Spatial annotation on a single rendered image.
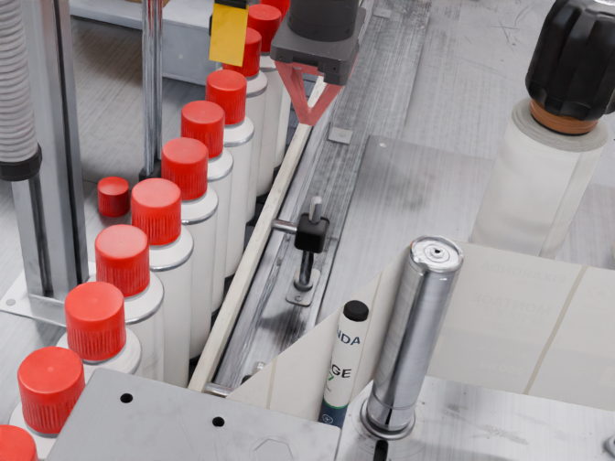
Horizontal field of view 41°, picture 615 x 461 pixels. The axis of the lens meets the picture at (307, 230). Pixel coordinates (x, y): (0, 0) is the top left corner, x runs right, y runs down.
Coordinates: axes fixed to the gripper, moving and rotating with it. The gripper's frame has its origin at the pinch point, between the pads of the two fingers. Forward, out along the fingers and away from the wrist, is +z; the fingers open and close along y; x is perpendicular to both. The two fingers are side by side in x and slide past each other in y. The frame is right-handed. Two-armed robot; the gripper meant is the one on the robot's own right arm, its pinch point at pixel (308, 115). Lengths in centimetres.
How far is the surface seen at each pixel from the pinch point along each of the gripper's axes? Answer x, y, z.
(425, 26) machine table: -9, 63, 19
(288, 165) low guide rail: 2.2, 5.9, 10.4
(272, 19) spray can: 5.1, 4.2, -6.6
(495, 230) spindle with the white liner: -19.2, -2.6, 6.3
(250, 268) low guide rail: 1.9, -10.8, 10.3
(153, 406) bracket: -1.1, -43.7, -12.8
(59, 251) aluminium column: 19.1, -13.4, 11.2
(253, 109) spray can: 4.9, -1.6, -0.5
